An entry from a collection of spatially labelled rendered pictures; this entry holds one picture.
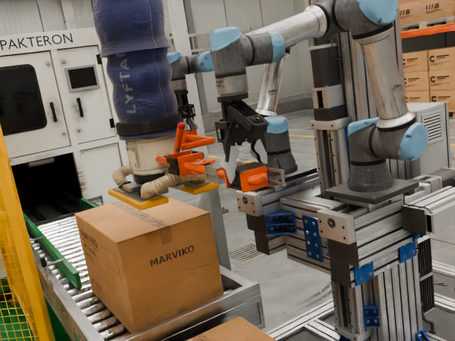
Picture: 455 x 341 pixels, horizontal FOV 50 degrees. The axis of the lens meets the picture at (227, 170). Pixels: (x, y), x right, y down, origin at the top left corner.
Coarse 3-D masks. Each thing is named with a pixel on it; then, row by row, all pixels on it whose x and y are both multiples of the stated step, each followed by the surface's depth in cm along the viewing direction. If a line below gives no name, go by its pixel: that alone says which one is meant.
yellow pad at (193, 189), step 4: (184, 184) 169; (188, 184) 167; (192, 184) 166; (196, 184) 165; (200, 184) 164; (204, 184) 165; (208, 184) 164; (212, 184) 164; (216, 184) 164; (180, 188) 169; (184, 188) 166; (188, 188) 164; (192, 188) 162; (196, 188) 161; (200, 188) 162; (204, 188) 162; (208, 188) 163; (212, 188) 164; (216, 188) 165; (188, 192) 164; (192, 192) 161; (196, 192) 161; (200, 192) 162
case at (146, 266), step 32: (96, 224) 204; (128, 224) 197; (160, 224) 190; (192, 224) 192; (96, 256) 209; (128, 256) 179; (160, 256) 186; (192, 256) 194; (96, 288) 225; (128, 288) 181; (160, 288) 188; (192, 288) 195; (128, 320) 189; (160, 320) 189
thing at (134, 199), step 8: (112, 192) 175; (120, 192) 172; (128, 192) 168; (136, 192) 166; (128, 200) 160; (136, 200) 157; (144, 200) 155; (152, 200) 154; (160, 200) 155; (168, 200) 156; (144, 208) 152
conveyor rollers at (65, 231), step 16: (48, 224) 370; (64, 224) 361; (64, 240) 324; (80, 240) 320; (48, 256) 295; (64, 256) 291; (80, 256) 286; (80, 272) 267; (80, 288) 242; (224, 288) 221; (80, 304) 224; (96, 304) 220; (96, 320) 209; (112, 320) 205; (112, 336) 195
